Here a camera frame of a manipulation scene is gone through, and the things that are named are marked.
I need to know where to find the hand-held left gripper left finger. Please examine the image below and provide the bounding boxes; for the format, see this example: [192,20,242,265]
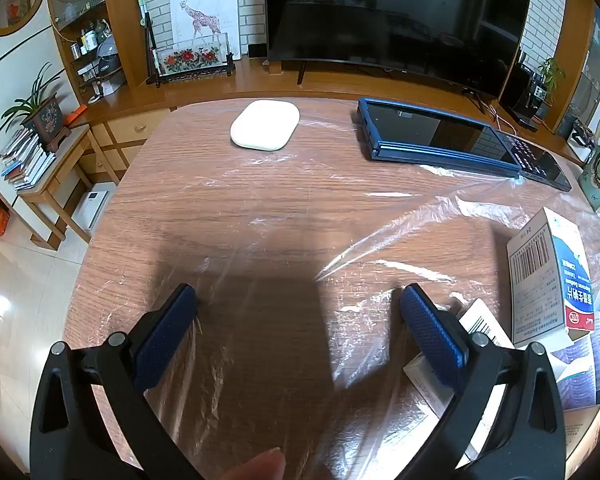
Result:
[29,283,201,480]

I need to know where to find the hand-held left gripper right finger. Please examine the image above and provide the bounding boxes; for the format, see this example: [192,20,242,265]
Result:
[399,283,567,480]

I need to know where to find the tan cardboard box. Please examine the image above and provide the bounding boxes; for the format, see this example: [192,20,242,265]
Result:
[562,404,600,476]

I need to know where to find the person's left hand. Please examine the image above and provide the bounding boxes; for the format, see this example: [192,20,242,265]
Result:
[214,448,287,480]

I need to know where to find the white paper leaflet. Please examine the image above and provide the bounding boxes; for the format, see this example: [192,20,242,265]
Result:
[455,298,516,351]

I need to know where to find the white blue medicine box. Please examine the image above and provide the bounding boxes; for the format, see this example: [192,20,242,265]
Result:
[506,207,597,350]

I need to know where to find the blue white flat pack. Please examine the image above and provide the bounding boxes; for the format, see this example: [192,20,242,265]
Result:
[552,285,600,406]

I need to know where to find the white floor appliance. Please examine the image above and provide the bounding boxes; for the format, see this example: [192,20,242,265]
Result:
[71,183,116,241]

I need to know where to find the wooden side table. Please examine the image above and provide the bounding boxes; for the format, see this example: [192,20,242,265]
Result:
[15,125,121,251]

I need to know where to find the blue electronic device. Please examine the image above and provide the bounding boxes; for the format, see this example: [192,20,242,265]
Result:
[356,97,573,192]

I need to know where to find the stack of books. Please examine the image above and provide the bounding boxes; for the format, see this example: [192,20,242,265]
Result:
[0,127,56,191]

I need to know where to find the white oval case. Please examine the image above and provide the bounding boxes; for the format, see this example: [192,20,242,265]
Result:
[230,100,301,151]

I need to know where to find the white small appliance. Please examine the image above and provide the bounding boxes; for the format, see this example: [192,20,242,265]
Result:
[565,127,596,153]

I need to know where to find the potted plant in painted pot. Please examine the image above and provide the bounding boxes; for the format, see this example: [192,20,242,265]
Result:
[1,62,73,155]

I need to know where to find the black coffee machine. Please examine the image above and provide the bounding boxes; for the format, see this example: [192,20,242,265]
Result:
[500,60,551,128]

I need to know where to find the framed floral embroidery panel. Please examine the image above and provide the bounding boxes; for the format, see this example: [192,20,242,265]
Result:
[147,32,237,88]

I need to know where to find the dark round appliance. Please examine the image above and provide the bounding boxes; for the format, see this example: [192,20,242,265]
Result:
[94,40,123,76]

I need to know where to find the small green potted plant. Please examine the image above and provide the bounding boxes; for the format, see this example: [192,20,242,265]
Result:
[537,56,566,91]

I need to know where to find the giraffe drawing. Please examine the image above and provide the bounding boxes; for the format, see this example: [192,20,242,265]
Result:
[170,0,241,58]

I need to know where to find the black flat television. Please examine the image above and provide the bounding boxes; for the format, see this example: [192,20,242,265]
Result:
[263,0,532,111]

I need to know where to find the wooden display cabinet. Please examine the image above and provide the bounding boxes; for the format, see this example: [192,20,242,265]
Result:
[45,0,131,106]

